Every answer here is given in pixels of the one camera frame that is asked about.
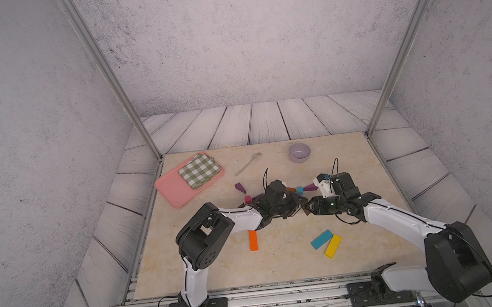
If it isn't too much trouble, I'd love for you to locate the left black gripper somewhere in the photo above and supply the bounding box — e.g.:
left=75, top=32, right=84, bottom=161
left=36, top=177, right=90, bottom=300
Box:
left=267, top=189, right=311, bottom=221

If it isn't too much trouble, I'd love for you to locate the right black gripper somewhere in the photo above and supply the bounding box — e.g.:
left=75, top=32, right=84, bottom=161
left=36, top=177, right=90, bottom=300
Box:
left=302, top=193, right=347, bottom=218

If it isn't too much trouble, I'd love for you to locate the orange long block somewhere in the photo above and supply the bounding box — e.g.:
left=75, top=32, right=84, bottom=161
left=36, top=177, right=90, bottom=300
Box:
left=248, top=230, right=259, bottom=252

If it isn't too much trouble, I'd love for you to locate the purple wedge block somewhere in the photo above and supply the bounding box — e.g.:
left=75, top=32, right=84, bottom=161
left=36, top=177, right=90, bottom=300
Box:
left=252, top=193, right=264, bottom=202
left=234, top=183, right=247, bottom=194

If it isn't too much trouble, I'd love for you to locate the dark brown block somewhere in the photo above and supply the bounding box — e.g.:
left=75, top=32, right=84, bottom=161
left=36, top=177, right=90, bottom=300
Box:
left=302, top=205, right=313, bottom=215

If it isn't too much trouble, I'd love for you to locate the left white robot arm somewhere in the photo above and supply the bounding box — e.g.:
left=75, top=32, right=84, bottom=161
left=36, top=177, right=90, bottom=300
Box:
left=175, top=191, right=308, bottom=307

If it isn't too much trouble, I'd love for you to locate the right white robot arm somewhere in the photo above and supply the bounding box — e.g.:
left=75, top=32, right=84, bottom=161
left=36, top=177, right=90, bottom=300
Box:
left=304, top=191, right=492, bottom=303

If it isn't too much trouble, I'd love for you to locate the yellow long block right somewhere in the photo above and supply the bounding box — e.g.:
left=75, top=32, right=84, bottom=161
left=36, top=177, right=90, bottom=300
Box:
left=324, top=235, right=342, bottom=258

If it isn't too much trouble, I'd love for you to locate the lilac bowl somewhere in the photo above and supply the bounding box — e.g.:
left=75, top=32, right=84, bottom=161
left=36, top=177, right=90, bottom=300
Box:
left=287, top=142, right=312, bottom=164

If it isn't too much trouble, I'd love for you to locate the green checkered cloth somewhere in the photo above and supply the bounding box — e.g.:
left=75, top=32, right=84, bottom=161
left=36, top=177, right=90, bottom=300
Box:
left=178, top=153, right=222, bottom=190

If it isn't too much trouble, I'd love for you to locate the pink plastic tray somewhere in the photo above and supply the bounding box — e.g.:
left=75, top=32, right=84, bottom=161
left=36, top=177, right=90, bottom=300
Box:
left=154, top=151, right=225, bottom=208

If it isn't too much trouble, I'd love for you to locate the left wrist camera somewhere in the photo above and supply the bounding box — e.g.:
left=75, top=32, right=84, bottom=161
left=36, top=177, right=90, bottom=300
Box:
left=263, top=180, right=287, bottom=206

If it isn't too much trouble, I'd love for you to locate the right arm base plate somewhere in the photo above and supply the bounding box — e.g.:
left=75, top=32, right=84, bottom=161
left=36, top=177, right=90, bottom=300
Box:
left=344, top=279, right=417, bottom=307

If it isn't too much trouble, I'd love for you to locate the right aluminium frame post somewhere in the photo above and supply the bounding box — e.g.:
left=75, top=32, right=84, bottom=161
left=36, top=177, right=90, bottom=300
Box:
left=365, top=0, right=432, bottom=140

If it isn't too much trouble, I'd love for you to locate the aluminium frame post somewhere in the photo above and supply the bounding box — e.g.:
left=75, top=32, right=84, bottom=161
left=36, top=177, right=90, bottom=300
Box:
left=365, top=0, right=432, bottom=140
left=57, top=0, right=163, bottom=161

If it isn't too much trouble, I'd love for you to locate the left aluminium frame post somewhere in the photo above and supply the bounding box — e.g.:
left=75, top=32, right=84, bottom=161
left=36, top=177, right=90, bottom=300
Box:
left=57, top=0, right=163, bottom=161

